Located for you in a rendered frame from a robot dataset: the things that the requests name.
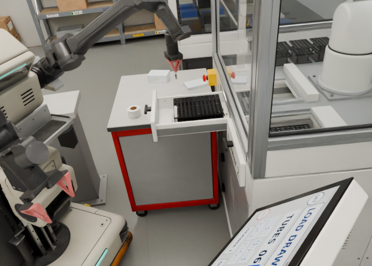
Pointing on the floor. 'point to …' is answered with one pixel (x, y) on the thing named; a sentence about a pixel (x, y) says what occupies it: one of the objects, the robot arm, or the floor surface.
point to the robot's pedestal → (53, 107)
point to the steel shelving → (149, 29)
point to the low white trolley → (163, 149)
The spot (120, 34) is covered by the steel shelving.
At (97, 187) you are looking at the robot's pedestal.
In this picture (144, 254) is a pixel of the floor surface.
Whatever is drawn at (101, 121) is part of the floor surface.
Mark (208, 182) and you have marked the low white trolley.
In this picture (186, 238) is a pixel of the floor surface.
